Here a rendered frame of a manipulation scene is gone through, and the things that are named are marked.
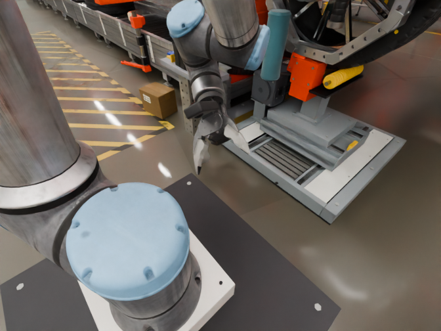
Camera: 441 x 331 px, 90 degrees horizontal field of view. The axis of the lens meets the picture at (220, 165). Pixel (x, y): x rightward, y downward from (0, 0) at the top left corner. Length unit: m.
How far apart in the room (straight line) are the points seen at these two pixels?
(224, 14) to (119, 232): 0.36
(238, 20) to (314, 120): 0.97
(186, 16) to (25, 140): 0.40
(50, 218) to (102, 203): 0.08
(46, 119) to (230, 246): 0.52
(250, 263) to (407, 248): 0.79
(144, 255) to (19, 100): 0.22
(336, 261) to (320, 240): 0.10
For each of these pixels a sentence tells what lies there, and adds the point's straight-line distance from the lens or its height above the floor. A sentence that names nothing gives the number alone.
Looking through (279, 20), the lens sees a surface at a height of 0.72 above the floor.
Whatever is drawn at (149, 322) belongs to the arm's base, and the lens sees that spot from 0.48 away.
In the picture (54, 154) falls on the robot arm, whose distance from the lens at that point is 0.36.
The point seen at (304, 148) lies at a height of 0.13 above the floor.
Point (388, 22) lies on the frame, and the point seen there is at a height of 0.75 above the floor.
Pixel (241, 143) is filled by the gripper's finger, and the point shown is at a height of 0.59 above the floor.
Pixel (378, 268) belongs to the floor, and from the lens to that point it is 1.15.
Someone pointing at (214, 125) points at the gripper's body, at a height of 0.59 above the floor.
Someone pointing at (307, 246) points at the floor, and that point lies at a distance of 1.07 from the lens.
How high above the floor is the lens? 0.90
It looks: 44 degrees down
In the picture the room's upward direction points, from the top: straight up
